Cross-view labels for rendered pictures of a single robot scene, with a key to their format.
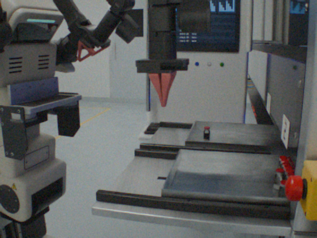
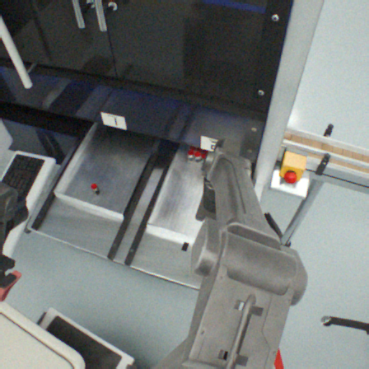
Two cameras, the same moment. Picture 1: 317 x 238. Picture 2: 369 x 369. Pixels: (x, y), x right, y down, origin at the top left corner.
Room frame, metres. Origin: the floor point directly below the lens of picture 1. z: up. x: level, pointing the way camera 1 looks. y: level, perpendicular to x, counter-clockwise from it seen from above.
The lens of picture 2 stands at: (0.67, 0.40, 1.91)
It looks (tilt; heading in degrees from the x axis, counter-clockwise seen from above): 58 degrees down; 278
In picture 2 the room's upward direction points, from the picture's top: 3 degrees counter-clockwise
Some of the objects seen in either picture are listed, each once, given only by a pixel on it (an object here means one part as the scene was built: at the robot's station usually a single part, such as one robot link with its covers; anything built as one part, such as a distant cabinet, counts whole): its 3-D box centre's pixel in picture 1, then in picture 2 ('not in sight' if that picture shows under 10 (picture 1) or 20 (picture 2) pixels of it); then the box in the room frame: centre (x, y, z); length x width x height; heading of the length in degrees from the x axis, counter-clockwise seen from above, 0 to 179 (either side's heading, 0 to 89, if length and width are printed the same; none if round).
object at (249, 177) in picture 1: (241, 177); (204, 190); (0.68, -0.20, 0.90); 0.34 x 0.26 x 0.04; 78
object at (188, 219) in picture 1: (215, 161); (147, 198); (0.87, -0.17, 0.87); 0.70 x 0.48 x 0.02; 167
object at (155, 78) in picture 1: (168, 84); not in sight; (0.65, -0.02, 1.12); 0.07 x 0.07 x 0.09; 77
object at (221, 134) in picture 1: (239, 137); (109, 163); (1.02, -0.28, 0.90); 0.34 x 0.26 x 0.04; 77
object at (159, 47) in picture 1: (162, 50); (215, 198); (0.65, -0.01, 1.19); 0.10 x 0.07 x 0.07; 77
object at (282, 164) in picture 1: (287, 177); (213, 162); (0.66, -0.31, 0.90); 0.18 x 0.02 x 0.05; 168
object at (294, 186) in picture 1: (298, 188); (290, 176); (0.42, -0.22, 0.99); 0.04 x 0.04 x 0.04; 77
